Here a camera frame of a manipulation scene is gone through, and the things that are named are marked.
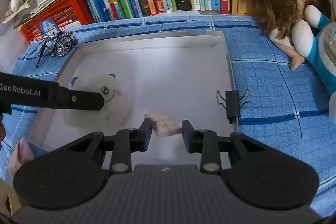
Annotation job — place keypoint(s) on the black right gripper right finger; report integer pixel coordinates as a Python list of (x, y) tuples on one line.
[(208, 144)]

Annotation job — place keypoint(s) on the blue Doraemon plush toy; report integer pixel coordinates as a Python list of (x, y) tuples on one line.
[(314, 39)]

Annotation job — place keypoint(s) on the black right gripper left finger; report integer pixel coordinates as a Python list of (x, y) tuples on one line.
[(124, 143)]

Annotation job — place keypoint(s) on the white cardboard tray box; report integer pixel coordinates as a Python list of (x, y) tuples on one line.
[(177, 73)]

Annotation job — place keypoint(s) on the person's left hand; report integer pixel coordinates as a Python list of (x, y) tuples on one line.
[(2, 132)]

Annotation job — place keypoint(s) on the pink white squishy block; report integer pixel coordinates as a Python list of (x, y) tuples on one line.
[(163, 125)]

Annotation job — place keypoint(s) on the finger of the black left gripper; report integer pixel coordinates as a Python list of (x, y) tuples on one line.
[(79, 100)]

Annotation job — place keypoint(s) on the pink cloth piece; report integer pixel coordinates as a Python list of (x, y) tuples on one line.
[(21, 155)]

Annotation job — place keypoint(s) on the white fluffy plush toy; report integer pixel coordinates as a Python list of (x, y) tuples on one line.
[(116, 108)]

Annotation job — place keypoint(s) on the black binder clip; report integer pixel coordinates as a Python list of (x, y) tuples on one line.
[(232, 102)]

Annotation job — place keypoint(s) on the miniature black bicycle model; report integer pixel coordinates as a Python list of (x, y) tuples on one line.
[(58, 45)]

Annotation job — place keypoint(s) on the small black box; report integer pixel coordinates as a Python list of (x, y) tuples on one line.
[(183, 5)]

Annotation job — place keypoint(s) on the blue checked tablecloth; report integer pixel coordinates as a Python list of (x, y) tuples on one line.
[(285, 109)]

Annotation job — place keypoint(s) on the red plastic crate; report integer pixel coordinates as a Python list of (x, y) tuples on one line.
[(60, 16)]

